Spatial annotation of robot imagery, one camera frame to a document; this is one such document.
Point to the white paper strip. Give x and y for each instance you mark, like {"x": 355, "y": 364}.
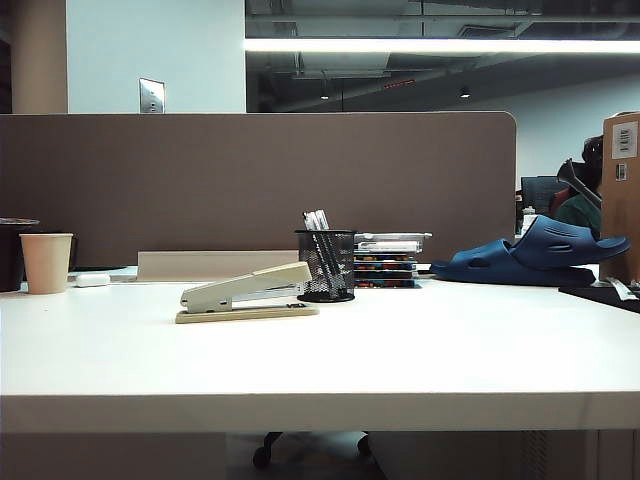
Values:
{"x": 622, "y": 289}

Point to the silver flat tray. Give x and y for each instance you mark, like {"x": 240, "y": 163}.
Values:
{"x": 392, "y": 236}

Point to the white pens in holder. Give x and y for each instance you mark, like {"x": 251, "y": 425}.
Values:
{"x": 310, "y": 220}

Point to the black mat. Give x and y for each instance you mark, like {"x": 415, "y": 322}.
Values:
{"x": 595, "y": 295}

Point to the metal wall switch plate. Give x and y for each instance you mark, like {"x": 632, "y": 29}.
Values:
{"x": 152, "y": 95}

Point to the grey chair headrest bracket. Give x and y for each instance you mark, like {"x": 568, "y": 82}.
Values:
{"x": 577, "y": 182}

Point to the colourful printed flat box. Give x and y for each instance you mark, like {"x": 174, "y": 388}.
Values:
{"x": 385, "y": 275}
{"x": 385, "y": 258}
{"x": 387, "y": 283}
{"x": 385, "y": 267}

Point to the beige paper cup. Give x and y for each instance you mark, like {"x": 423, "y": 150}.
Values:
{"x": 46, "y": 262}

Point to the white flat box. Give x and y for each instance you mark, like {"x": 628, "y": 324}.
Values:
{"x": 387, "y": 246}

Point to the black mesh office chair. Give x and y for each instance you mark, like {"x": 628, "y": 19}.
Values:
{"x": 537, "y": 192}

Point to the red ceiling led sign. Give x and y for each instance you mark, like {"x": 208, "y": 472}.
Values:
{"x": 399, "y": 83}

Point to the black white capped pen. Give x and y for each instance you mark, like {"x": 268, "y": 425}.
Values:
{"x": 321, "y": 219}

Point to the blue rubber slipper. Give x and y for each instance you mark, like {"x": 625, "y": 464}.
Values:
{"x": 560, "y": 240}
{"x": 475, "y": 262}

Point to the brown desk partition panel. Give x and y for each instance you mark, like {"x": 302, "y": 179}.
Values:
{"x": 225, "y": 175}

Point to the black mesh pen holder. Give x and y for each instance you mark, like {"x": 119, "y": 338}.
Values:
{"x": 325, "y": 265}

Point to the white ceiling light strip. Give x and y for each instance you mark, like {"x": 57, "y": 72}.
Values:
{"x": 425, "y": 45}

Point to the black round container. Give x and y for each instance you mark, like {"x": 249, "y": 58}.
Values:
{"x": 10, "y": 255}

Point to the small white eraser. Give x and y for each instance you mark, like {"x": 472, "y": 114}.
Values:
{"x": 91, "y": 280}

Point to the beige desktop stapler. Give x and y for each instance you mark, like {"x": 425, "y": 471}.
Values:
{"x": 250, "y": 283}

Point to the person in green shirt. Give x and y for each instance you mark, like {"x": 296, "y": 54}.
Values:
{"x": 580, "y": 212}

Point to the brown cardboard box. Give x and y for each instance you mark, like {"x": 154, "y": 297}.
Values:
{"x": 622, "y": 215}

